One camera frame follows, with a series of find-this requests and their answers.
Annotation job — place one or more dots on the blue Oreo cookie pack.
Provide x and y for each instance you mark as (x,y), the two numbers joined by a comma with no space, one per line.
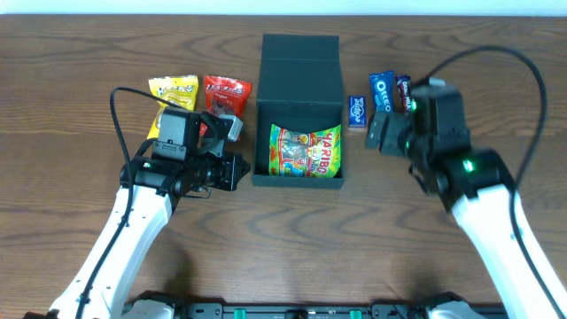
(381,87)

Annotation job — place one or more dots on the Haribo gummy worms bag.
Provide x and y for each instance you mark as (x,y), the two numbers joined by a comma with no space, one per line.
(295,154)

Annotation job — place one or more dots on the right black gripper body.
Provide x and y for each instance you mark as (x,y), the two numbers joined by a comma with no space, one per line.
(394,136)

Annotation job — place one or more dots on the red candy bag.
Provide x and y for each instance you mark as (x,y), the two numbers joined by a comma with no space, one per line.
(226,95)

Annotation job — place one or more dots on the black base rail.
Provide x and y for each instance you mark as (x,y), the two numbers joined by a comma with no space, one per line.
(447,305)

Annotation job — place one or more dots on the yellow candy bag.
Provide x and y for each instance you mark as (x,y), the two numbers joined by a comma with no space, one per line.
(179,90)

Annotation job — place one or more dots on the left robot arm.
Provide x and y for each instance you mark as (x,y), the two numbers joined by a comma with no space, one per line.
(144,205)

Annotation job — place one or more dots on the dark green open box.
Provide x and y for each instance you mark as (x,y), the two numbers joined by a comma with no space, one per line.
(300,87)

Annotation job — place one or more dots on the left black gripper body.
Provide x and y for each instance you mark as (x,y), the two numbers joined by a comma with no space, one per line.
(227,172)

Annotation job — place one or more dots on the blue Eclipse mint box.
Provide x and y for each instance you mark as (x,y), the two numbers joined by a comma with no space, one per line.
(357,112)

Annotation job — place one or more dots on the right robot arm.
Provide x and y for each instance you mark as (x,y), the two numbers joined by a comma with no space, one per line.
(477,189)

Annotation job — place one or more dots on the purple Dairy Milk bar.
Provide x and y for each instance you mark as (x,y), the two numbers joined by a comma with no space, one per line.
(403,85)

